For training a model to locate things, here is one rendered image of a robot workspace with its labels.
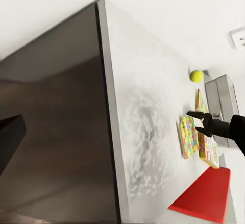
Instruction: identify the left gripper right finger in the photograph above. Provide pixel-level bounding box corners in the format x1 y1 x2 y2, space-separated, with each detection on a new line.
229 114 245 156

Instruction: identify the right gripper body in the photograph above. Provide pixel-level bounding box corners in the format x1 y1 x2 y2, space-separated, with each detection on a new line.
202 113 228 138

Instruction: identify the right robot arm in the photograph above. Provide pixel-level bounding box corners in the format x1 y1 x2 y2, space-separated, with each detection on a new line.
186 111 233 140

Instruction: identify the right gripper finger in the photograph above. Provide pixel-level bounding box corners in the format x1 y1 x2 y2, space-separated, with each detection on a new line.
196 127 207 135
186 111 206 120

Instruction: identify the board game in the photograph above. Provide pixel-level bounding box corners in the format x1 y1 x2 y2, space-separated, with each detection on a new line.
197 131 220 168

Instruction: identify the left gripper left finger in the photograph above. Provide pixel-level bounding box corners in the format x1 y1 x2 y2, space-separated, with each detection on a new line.
0 115 27 176

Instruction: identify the tennis ball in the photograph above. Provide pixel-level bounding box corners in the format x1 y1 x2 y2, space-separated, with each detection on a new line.
190 70 204 83

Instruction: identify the jigsaw puzzle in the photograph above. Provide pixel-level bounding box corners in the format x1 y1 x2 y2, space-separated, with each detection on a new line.
197 89 209 113
179 115 199 160

